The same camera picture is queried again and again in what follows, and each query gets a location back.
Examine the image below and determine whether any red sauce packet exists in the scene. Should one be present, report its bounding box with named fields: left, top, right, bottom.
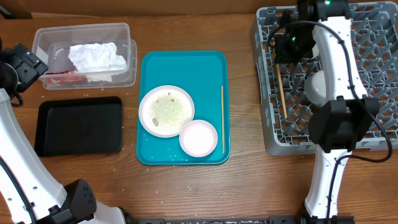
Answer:
left=47, top=69, right=85, bottom=83

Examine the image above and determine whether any grey metal bowl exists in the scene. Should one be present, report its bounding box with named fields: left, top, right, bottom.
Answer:
left=303, top=70, right=326, bottom=106

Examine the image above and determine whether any white napkin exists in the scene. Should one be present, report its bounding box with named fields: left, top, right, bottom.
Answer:
left=68, top=42, right=127, bottom=83

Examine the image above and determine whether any large white plate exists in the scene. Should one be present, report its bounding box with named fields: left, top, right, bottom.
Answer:
left=139, top=85, right=195, bottom=138

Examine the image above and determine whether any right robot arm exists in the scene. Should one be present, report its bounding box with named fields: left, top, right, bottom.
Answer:
left=267, top=1, right=393, bottom=223

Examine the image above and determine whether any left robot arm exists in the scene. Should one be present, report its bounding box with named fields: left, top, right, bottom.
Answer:
left=1, top=44, right=135, bottom=224

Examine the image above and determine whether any grey dishwasher rack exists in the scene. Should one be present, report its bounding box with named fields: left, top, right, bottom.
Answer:
left=251, top=2, right=397, bottom=156

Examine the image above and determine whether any clear plastic bin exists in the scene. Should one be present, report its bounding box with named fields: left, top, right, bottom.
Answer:
left=32, top=22, right=137, bottom=90

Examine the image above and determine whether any black tray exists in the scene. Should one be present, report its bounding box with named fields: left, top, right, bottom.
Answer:
left=34, top=96, right=123, bottom=157

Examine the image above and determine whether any teal serving tray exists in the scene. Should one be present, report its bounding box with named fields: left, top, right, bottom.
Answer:
left=136, top=50, right=231, bottom=166

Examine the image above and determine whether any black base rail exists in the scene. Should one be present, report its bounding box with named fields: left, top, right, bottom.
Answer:
left=138, top=215, right=355, bottom=224

